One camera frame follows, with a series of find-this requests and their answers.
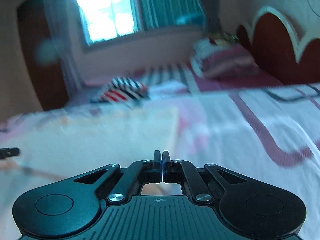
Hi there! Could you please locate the cream knit sweater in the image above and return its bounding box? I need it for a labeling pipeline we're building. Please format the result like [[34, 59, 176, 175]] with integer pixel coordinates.
[[1, 108, 178, 195]]

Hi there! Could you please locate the red black striped garment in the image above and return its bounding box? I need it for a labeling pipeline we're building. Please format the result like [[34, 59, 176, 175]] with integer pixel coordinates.
[[90, 76, 148, 103]]

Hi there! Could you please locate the striped bed sheet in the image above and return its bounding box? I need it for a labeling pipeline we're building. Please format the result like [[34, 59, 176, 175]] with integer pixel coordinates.
[[66, 63, 281, 107]]

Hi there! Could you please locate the pink patterned quilt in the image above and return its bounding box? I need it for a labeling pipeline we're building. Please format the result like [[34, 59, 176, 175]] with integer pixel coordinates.
[[1, 84, 319, 239]]

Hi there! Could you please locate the dark wooden door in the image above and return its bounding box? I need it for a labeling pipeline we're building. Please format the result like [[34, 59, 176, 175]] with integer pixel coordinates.
[[17, 0, 69, 111]]

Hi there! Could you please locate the grey left curtain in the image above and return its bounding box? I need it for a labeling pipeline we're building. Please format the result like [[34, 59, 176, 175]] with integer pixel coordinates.
[[44, 0, 84, 98]]

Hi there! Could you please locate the grey curtain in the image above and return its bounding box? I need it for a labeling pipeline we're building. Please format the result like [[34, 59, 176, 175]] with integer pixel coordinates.
[[44, 0, 84, 98], [200, 0, 221, 33]]

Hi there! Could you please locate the yellow patterned pillow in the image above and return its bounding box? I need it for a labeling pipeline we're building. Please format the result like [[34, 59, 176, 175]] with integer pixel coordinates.
[[208, 32, 239, 46]]

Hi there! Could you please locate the grey right curtain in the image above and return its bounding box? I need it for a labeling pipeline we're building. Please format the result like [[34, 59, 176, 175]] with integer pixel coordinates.
[[200, 0, 221, 33]]

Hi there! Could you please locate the window with white frame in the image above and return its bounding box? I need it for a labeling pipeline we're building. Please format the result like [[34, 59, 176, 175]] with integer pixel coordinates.
[[76, 0, 206, 46]]

